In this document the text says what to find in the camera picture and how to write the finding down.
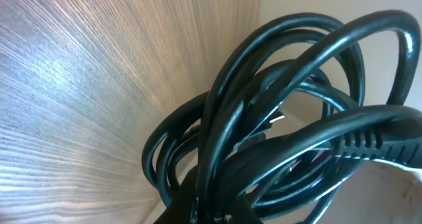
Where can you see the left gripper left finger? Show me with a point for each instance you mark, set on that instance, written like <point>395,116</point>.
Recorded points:
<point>183,207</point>

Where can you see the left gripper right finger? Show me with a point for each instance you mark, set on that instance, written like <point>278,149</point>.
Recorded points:
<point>236,211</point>

